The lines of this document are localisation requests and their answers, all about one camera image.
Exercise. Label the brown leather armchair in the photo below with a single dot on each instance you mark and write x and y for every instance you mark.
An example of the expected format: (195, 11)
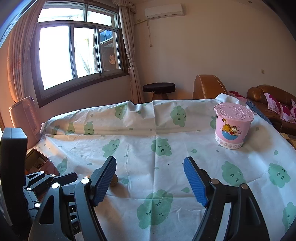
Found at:
(208, 86)

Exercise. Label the pink metal tin box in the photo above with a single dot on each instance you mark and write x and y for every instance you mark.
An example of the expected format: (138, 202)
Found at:
(36, 161)

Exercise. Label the brown framed window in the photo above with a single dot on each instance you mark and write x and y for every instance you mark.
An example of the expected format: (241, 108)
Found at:
(76, 44)

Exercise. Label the right pink curtain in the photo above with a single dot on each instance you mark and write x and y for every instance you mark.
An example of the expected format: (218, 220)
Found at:
(127, 10)

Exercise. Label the white air conditioner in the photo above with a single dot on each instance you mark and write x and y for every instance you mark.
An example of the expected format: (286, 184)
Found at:
(164, 11)

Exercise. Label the pink cartoon cat cup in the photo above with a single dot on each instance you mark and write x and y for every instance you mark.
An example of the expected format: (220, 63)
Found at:
(233, 122)

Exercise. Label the pink electric kettle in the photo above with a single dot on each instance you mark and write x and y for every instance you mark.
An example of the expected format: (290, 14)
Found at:
(24, 115)

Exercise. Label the pink curtain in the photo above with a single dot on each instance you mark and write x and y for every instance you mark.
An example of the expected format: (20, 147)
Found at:
(19, 51)
(127, 10)

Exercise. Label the white green cloud tablecloth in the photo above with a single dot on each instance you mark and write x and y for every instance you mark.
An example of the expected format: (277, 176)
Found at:
(153, 199)

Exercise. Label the pink floral cloth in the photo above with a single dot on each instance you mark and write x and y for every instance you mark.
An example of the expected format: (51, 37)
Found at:
(284, 112)

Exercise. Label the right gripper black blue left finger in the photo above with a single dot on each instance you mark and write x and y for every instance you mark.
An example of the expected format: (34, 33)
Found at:
(88, 193)

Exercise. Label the left pink curtain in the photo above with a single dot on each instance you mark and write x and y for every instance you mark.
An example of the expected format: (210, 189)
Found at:
(19, 51)

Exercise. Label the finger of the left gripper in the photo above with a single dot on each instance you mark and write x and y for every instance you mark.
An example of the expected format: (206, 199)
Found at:
(66, 177)
(37, 175)

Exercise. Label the brown leather sofa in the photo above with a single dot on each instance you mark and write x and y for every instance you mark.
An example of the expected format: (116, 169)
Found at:
(258, 99)

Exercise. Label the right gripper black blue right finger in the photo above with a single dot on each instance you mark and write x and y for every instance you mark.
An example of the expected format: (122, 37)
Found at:
(245, 221)

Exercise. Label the small brown longan fruit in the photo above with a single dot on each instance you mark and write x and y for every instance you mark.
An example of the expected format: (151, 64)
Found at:
(114, 180)

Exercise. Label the black round stool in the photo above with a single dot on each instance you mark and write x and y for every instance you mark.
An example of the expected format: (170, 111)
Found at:
(160, 90)

